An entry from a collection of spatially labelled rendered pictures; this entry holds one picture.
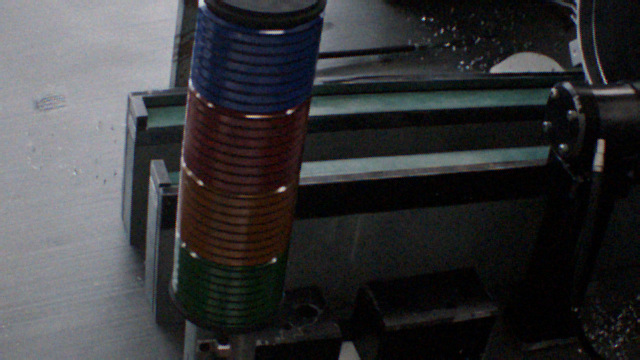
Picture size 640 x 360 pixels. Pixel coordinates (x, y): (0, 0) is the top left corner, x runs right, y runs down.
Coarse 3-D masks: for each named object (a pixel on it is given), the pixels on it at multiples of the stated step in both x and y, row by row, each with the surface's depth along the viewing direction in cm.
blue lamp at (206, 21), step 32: (224, 32) 59; (256, 32) 59; (288, 32) 59; (320, 32) 61; (192, 64) 63; (224, 64) 60; (256, 64) 60; (288, 64) 60; (224, 96) 61; (256, 96) 61; (288, 96) 61
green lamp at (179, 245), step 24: (192, 264) 67; (216, 264) 66; (264, 264) 67; (192, 288) 68; (216, 288) 67; (240, 288) 67; (264, 288) 68; (192, 312) 69; (216, 312) 68; (240, 312) 68; (264, 312) 69
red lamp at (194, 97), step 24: (192, 96) 63; (192, 120) 63; (216, 120) 62; (240, 120) 61; (264, 120) 62; (288, 120) 62; (192, 144) 64; (216, 144) 62; (240, 144) 62; (264, 144) 62; (288, 144) 63; (192, 168) 64; (216, 168) 63; (240, 168) 63; (264, 168) 63; (288, 168) 64
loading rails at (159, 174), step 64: (128, 128) 106; (320, 128) 109; (384, 128) 111; (448, 128) 113; (512, 128) 115; (128, 192) 108; (320, 192) 99; (384, 192) 101; (448, 192) 103; (512, 192) 106; (320, 256) 103; (384, 256) 105; (448, 256) 108; (512, 256) 110
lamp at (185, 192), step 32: (192, 192) 65; (224, 192) 64; (256, 192) 64; (288, 192) 65; (192, 224) 66; (224, 224) 65; (256, 224) 65; (288, 224) 67; (224, 256) 66; (256, 256) 66
